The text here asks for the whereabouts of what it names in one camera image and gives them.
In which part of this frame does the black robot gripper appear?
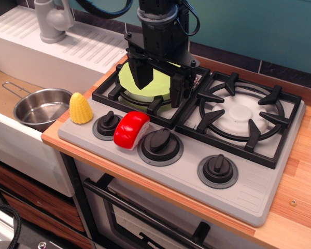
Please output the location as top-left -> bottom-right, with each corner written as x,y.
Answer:
124,20 -> 198,108

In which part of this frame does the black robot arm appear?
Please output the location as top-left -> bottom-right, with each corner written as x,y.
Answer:
124,1 -> 200,108

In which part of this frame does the red salmon sushi toy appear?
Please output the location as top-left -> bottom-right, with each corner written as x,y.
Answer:
114,111 -> 150,150

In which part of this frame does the light green plate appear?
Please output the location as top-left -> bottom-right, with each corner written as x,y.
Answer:
118,63 -> 171,101

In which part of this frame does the black left burner grate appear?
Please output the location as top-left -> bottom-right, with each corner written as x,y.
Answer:
92,62 -> 210,129

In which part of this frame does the black burner grate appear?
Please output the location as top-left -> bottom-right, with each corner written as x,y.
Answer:
92,62 -> 210,129
175,72 -> 305,169

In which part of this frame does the black middle stove knob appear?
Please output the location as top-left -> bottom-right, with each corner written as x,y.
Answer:
137,128 -> 184,167

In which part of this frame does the black stove knob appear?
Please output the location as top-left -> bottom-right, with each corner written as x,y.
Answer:
137,128 -> 184,167
197,154 -> 238,189
92,111 -> 123,141

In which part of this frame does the black left stove knob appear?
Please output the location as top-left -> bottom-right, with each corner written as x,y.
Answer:
92,111 -> 123,141

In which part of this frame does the yellow toy corn cob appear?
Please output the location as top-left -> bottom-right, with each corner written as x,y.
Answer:
69,92 -> 93,125

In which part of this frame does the grey toy stove top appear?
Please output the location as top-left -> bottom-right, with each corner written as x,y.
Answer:
57,63 -> 307,228

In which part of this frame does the black right burner grate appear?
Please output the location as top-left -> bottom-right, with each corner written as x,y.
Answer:
175,72 -> 305,169

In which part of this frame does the black right stove knob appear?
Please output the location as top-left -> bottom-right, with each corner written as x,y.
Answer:
197,154 -> 238,189

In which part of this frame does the grey toy faucet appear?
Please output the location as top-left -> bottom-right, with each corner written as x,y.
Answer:
34,0 -> 75,44

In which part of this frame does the stainless steel pot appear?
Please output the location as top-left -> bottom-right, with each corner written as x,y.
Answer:
2,81 -> 72,132

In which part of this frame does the white toy sink unit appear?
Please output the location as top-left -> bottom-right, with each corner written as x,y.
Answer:
0,6 -> 128,197

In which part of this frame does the white oven door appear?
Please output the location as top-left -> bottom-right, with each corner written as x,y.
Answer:
75,160 -> 258,248

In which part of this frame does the wooden drawer front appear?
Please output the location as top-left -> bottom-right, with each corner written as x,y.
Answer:
0,162 -> 93,248

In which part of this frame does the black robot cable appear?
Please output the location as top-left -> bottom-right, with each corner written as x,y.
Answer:
75,0 -> 201,37

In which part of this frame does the black oven door handle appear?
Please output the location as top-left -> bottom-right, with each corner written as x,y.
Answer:
83,174 -> 210,248

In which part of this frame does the black braided cable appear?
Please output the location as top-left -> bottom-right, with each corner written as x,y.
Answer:
0,203 -> 22,249

